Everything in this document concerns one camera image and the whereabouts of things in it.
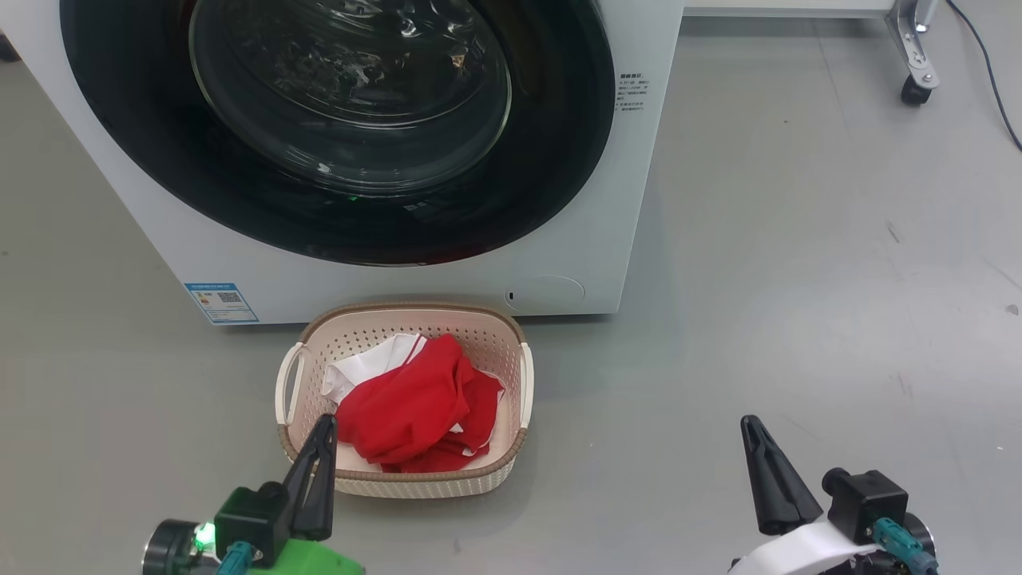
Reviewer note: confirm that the round washer filter flap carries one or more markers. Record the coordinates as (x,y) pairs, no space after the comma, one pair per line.
(547,293)

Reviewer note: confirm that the red and white garment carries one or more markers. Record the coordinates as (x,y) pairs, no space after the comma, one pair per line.
(407,407)

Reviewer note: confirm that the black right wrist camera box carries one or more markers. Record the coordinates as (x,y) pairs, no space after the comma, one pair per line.
(866,503)

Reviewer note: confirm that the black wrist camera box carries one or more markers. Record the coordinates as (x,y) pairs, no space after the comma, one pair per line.
(251,519)
(866,503)

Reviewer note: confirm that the blue energy label sticker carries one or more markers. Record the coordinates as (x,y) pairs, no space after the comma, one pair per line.
(222,302)

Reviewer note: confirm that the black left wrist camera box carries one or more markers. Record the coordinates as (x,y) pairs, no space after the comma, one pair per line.
(251,519)

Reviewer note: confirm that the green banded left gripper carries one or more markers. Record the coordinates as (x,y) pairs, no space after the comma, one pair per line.
(319,559)

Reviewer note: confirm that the black rimmed glass washer door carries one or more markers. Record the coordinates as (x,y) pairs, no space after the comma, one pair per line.
(543,160)

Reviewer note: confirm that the metal cart leg with caster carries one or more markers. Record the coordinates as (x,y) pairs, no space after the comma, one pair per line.
(914,48)

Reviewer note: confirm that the cream perforated laundry basket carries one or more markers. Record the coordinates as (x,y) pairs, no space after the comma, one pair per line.
(487,471)

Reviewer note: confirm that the white front-load washing machine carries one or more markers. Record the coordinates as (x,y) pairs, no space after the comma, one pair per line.
(479,271)

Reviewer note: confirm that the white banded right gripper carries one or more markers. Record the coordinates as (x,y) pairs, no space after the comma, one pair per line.
(798,551)

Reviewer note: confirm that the white cart panel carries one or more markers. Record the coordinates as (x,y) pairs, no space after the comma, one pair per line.
(790,8)

